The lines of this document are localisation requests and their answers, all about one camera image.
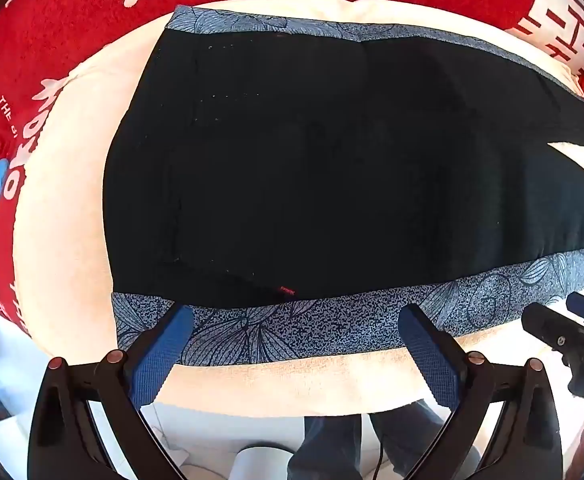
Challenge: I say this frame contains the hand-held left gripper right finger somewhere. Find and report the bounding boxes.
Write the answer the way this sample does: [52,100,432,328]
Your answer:
[399,303,564,480]

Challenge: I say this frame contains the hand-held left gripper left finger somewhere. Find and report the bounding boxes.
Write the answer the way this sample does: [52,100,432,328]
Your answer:
[28,304,195,480]

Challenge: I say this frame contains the black pants with blue floral trim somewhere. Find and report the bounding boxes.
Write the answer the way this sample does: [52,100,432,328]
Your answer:
[102,4,584,367]

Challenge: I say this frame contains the person's legs in jeans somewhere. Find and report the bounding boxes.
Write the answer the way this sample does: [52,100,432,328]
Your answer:
[287,399,455,480]

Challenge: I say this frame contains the white round object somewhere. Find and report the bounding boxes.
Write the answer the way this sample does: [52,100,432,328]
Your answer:
[232,444,295,480]

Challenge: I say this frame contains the cream blanket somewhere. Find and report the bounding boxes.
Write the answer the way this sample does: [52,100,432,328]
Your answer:
[9,0,584,418]

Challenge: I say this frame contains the red printed blanket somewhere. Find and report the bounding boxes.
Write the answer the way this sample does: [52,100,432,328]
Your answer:
[0,0,584,336]

